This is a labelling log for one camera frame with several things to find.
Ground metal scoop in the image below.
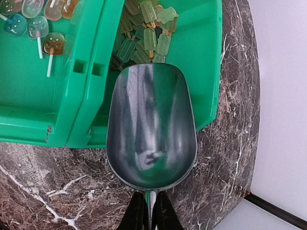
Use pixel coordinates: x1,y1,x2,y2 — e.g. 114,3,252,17
106,63,197,230

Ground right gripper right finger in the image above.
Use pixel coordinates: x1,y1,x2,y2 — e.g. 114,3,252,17
153,191,184,230

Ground right black frame post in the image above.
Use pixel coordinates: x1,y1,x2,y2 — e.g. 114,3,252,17
244,192,307,230

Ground green bin mixed candies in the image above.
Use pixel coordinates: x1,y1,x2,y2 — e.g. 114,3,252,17
0,0,104,147

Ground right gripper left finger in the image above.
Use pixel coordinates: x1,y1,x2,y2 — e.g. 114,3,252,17
122,192,146,230

